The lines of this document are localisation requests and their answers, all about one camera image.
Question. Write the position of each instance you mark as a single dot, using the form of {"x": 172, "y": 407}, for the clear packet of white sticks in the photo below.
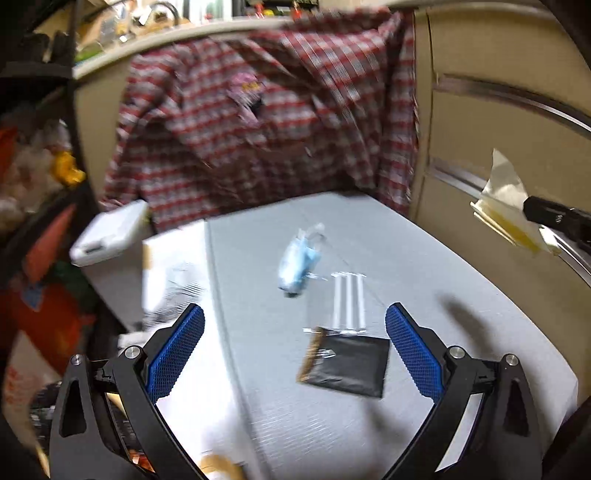
{"x": 348, "y": 302}

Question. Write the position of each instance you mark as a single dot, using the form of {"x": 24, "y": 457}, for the blue face mask packet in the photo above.
{"x": 298, "y": 267}

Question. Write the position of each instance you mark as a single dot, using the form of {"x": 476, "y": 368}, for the yellow toy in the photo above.
{"x": 68, "y": 170}

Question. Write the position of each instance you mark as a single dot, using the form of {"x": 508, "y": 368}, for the white paper sheet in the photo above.
{"x": 173, "y": 272}

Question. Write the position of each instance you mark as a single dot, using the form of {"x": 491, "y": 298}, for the beige paper wrapper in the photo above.
{"x": 505, "y": 198}

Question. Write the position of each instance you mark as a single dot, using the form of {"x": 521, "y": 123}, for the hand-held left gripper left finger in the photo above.
{"x": 178, "y": 355}

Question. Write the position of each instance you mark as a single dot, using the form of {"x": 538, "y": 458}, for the metal faucet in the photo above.
{"x": 162, "y": 11}

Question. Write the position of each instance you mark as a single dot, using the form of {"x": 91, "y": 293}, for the black foil packet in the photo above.
{"x": 346, "y": 364}

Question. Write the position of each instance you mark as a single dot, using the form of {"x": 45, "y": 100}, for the orange red bag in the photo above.
{"x": 46, "y": 314}

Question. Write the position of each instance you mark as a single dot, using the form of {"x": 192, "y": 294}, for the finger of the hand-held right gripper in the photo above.
{"x": 558, "y": 216}

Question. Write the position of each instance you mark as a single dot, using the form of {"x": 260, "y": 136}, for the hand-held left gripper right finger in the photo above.
{"x": 411, "y": 355}

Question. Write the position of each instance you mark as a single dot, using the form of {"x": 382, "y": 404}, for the white lidded bin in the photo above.
{"x": 108, "y": 233}

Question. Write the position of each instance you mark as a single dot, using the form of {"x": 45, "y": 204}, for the black shelf rack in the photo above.
{"x": 37, "y": 69}

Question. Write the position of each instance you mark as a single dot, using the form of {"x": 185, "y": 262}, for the red plaid shirt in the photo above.
{"x": 258, "y": 124}

